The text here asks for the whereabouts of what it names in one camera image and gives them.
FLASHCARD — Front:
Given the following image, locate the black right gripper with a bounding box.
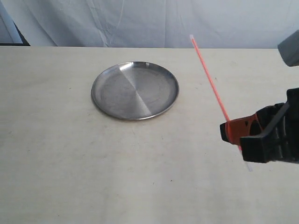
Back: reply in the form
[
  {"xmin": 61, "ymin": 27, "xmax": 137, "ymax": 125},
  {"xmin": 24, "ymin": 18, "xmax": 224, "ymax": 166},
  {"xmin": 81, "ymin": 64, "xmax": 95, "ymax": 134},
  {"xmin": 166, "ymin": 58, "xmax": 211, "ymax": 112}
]
[{"xmin": 220, "ymin": 88, "xmax": 299, "ymax": 163}]

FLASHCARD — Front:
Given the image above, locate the thin pink stick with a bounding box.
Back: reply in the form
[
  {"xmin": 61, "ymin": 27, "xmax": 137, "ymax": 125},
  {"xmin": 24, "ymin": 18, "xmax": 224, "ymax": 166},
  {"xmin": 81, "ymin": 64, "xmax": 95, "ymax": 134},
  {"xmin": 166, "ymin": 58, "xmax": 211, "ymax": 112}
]
[{"xmin": 189, "ymin": 34, "xmax": 253, "ymax": 173}]

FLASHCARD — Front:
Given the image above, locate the round stainless steel plate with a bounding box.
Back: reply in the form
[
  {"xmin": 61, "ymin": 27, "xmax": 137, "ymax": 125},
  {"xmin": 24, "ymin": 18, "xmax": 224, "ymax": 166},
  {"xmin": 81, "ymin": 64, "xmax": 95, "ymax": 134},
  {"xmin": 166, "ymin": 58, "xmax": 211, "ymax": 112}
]
[{"xmin": 91, "ymin": 61, "xmax": 179, "ymax": 120}]

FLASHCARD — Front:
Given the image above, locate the white backdrop curtain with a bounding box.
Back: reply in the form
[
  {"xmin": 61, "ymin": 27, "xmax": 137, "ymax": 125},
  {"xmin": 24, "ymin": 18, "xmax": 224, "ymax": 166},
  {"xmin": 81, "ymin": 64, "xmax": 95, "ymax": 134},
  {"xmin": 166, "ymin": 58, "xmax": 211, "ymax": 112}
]
[{"xmin": 1, "ymin": 0, "xmax": 299, "ymax": 49}]

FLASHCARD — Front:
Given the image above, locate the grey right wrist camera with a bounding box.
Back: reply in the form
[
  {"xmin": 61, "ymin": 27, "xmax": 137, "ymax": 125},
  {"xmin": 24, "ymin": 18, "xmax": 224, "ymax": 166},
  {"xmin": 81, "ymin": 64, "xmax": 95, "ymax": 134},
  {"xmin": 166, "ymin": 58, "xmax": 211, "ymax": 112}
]
[{"xmin": 278, "ymin": 30, "xmax": 299, "ymax": 67}]

